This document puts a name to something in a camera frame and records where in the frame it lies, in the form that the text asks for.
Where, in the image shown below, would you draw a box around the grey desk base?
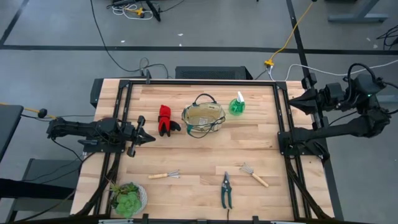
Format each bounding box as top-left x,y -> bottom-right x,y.
328,0 -> 389,23

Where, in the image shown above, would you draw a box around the yellow cord black plug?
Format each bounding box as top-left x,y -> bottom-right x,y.
0,101 -> 57,121

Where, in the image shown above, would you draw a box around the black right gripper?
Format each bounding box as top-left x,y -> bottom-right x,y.
289,73 -> 346,129

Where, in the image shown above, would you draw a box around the white floor cable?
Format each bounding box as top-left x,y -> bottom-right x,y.
267,58 -> 398,82

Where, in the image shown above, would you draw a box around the grey desk foot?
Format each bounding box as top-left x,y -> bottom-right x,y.
377,95 -> 398,104

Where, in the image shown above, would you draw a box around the black floor cable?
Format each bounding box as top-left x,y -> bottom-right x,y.
90,0 -> 170,79

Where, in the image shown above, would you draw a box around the green spray bottle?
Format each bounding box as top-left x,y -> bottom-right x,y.
228,91 -> 246,116

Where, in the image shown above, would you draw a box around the potted succulent plant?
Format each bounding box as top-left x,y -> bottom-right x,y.
109,182 -> 149,218

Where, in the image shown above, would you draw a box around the beige green gardening bag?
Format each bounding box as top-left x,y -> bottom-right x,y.
181,93 -> 226,139

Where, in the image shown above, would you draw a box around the black aluminium table frame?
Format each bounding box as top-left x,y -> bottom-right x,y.
73,79 -> 335,224

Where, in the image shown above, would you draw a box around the red black gardening gloves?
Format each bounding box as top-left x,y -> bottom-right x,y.
157,104 -> 182,138

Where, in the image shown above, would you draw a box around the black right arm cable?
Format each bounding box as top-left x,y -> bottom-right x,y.
346,62 -> 379,94

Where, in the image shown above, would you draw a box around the green handled pruning shears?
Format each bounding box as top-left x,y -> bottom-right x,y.
221,171 -> 233,210

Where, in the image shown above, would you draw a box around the black controller box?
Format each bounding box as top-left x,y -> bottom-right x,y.
90,78 -> 105,109

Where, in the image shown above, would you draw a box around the yellow extension cable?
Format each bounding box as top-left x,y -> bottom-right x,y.
264,0 -> 315,68

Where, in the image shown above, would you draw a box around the three-prong cultivator wooden handle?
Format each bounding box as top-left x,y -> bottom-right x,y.
147,169 -> 181,180

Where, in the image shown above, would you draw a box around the white yellow cable coil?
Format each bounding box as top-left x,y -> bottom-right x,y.
111,3 -> 155,21

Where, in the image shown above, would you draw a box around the black computer case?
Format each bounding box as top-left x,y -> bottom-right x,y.
175,65 -> 253,80

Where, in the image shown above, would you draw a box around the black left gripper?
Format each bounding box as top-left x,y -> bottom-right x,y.
120,114 -> 156,158

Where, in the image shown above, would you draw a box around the fan hand rake wooden handle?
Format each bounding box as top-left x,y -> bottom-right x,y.
239,162 -> 270,189

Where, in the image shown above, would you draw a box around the black side table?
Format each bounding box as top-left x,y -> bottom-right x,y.
0,105 -> 24,162

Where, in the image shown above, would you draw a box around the black cable bundle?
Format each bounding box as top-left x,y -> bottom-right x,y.
376,24 -> 398,50

